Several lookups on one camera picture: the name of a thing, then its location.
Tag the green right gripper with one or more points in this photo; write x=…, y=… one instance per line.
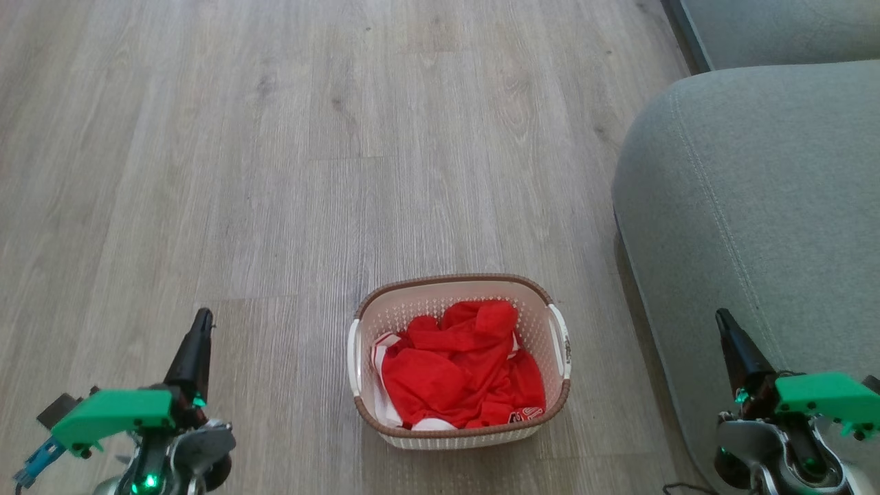
x=832, y=399

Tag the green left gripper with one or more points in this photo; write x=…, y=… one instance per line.
x=110, y=412

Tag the white laundry basket brown rim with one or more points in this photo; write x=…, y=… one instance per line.
x=440, y=299

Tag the red and white garment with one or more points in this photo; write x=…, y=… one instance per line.
x=457, y=375

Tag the grey fabric sofa seat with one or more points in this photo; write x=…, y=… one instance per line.
x=777, y=31

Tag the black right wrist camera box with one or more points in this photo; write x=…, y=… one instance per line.
x=873, y=385

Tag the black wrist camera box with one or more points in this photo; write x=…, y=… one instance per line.
x=873, y=385
x=58, y=409

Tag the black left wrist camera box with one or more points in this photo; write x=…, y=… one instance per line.
x=58, y=409

